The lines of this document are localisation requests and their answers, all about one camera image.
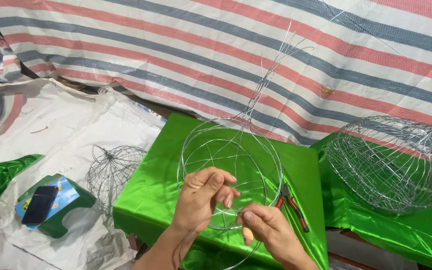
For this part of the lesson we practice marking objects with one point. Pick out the person's left hand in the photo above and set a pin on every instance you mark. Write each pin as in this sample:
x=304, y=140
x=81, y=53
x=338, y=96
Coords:
x=195, y=202

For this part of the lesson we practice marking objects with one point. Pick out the person's right hand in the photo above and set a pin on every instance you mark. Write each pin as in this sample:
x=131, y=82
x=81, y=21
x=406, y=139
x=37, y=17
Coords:
x=274, y=230

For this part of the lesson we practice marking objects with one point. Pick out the tan finger bandage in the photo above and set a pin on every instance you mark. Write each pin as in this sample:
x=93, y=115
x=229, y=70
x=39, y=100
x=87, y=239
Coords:
x=248, y=236

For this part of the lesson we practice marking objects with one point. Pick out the green satin table cloth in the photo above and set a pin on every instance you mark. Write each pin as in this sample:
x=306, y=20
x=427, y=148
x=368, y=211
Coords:
x=152, y=187
x=388, y=232

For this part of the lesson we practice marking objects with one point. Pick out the green plastic stool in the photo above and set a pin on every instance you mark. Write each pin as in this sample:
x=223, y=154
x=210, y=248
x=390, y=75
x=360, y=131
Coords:
x=73, y=210

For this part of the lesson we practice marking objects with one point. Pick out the colourful blue booklet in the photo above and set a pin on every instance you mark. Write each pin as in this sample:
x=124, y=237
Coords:
x=66, y=193

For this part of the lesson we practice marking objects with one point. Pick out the white woven plastic sheet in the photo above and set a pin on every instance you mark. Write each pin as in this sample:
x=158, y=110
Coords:
x=62, y=131

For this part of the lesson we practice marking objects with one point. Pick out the red blue striped tarpaulin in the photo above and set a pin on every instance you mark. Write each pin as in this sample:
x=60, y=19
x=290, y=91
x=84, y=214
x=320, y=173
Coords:
x=201, y=48

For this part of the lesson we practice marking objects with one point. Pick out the black smartphone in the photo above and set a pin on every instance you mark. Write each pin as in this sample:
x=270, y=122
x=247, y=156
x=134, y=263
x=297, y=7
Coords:
x=39, y=204

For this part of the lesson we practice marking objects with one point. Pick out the wooden table frame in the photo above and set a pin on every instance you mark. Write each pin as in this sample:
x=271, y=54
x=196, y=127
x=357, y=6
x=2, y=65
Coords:
x=351, y=258

